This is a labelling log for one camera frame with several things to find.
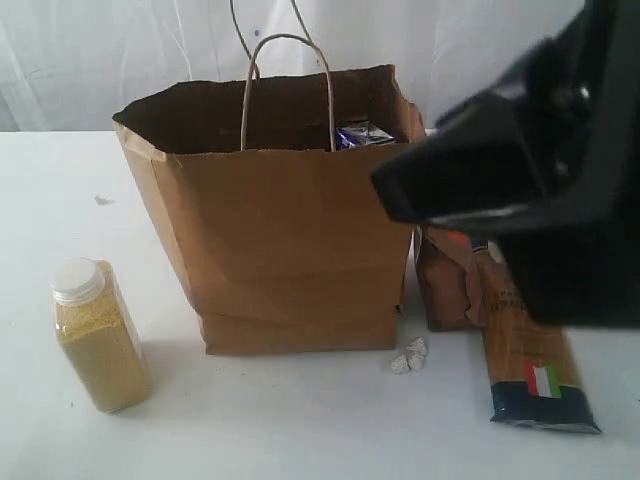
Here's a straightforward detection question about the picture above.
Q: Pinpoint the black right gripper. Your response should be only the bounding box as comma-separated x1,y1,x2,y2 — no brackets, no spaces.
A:
371,1,639,328

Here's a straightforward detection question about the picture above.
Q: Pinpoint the blue and white milk carton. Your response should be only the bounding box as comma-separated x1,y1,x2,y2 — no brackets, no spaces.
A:
335,121,396,150

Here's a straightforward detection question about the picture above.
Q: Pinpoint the white paper ball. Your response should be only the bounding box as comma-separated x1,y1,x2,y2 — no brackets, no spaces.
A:
389,354,411,375
406,337,428,356
406,351,426,372

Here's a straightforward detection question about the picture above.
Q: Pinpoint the spaghetti packet with Italian flag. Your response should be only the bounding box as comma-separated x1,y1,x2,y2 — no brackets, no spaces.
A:
473,245,601,434

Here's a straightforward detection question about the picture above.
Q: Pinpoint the brown paper shopping bag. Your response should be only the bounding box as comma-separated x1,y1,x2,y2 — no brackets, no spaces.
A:
113,63,425,355

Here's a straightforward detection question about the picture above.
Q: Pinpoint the brown pouch with orange label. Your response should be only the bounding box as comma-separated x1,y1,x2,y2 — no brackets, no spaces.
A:
413,226,486,332

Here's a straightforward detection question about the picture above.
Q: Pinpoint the millet bottle with white cap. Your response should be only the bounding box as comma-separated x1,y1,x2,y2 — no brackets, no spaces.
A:
50,258,151,412

